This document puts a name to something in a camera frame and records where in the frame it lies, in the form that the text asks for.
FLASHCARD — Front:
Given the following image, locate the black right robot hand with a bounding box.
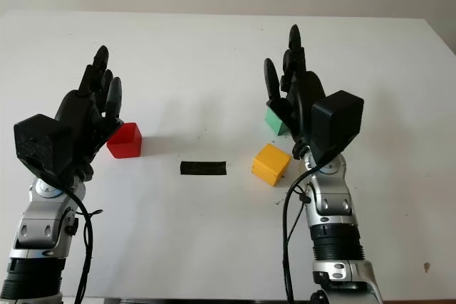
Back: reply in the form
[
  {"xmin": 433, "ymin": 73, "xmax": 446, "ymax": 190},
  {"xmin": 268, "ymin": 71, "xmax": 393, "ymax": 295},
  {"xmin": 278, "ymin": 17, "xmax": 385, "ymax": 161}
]
[{"xmin": 263, "ymin": 24, "xmax": 328, "ymax": 158}]

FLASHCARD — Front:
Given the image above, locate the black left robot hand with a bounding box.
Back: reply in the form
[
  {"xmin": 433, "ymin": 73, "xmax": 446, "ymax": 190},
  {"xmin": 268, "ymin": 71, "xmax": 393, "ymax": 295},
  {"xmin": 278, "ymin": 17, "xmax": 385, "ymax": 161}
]
[{"xmin": 53, "ymin": 46, "xmax": 125, "ymax": 183}]

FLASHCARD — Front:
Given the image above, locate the green block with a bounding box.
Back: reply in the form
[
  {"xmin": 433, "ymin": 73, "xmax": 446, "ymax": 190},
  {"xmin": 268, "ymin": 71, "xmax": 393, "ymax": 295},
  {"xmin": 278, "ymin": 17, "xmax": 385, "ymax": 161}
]
[{"xmin": 264, "ymin": 104, "xmax": 291, "ymax": 137}]

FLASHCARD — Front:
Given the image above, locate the red block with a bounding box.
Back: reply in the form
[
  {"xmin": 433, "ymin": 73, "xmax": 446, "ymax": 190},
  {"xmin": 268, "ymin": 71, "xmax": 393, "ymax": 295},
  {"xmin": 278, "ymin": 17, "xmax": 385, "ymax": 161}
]
[{"xmin": 106, "ymin": 122, "xmax": 143, "ymax": 159}]

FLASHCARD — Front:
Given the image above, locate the yellow block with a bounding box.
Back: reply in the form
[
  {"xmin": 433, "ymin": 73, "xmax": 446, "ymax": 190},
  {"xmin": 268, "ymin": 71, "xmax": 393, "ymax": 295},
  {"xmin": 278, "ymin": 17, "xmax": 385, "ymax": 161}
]
[{"xmin": 252, "ymin": 143, "xmax": 293, "ymax": 188}]

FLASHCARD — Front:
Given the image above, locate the black tape patch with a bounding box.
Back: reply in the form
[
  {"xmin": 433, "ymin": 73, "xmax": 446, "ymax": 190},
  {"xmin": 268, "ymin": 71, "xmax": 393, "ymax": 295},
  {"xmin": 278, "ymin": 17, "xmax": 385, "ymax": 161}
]
[{"xmin": 179, "ymin": 160, "xmax": 228, "ymax": 177}]

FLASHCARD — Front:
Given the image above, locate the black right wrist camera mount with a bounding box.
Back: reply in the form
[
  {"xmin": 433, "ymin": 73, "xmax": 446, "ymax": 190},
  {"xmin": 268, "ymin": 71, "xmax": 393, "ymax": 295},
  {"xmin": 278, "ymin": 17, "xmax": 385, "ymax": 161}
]
[{"xmin": 311, "ymin": 90, "xmax": 366, "ymax": 163}]

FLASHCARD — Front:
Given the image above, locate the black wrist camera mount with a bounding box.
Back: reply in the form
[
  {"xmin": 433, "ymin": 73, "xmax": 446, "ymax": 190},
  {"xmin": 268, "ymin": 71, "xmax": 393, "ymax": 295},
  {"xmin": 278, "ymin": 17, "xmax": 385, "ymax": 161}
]
[
  {"xmin": 13, "ymin": 114, "xmax": 78, "ymax": 181},
  {"xmin": 311, "ymin": 90, "xmax": 366, "ymax": 163}
]

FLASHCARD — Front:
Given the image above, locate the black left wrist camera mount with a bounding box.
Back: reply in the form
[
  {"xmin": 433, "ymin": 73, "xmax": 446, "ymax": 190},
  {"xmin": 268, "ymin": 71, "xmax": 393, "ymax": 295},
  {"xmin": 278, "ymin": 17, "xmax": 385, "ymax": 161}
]
[{"xmin": 13, "ymin": 114, "xmax": 78, "ymax": 181}]

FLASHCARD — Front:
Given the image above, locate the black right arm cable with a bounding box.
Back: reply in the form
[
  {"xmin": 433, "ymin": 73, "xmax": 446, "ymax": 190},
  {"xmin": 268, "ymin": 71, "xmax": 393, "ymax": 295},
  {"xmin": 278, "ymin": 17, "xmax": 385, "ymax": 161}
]
[{"xmin": 281, "ymin": 142, "xmax": 345, "ymax": 304}]

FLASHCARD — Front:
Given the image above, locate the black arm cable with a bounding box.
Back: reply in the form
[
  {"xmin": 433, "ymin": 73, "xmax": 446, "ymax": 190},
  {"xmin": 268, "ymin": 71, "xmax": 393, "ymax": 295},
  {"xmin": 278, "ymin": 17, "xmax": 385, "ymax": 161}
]
[
  {"xmin": 53, "ymin": 181, "xmax": 104, "ymax": 304},
  {"xmin": 281, "ymin": 142, "xmax": 345, "ymax": 304}
]

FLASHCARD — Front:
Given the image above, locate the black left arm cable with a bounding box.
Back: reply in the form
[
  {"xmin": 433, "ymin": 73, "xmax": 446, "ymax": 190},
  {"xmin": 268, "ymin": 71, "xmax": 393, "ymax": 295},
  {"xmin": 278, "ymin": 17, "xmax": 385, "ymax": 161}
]
[{"xmin": 53, "ymin": 181, "xmax": 104, "ymax": 304}]

